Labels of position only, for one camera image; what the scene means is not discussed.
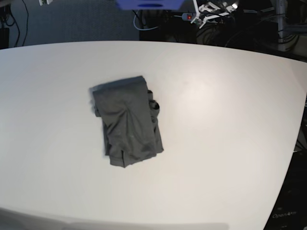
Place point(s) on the grey T-shirt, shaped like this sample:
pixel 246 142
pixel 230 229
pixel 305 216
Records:
pixel 129 116

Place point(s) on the black power strip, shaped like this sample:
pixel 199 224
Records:
pixel 189 17

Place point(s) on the blue plastic box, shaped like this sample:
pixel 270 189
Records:
pixel 149 4

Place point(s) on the black OpenArm case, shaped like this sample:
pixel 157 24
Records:
pixel 290 209

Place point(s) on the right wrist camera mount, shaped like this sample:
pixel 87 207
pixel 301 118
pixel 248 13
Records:
pixel 208 10

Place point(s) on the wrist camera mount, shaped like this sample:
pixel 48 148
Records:
pixel 208 10
pixel 45 2

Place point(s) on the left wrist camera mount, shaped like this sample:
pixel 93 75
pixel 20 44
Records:
pixel 45 2

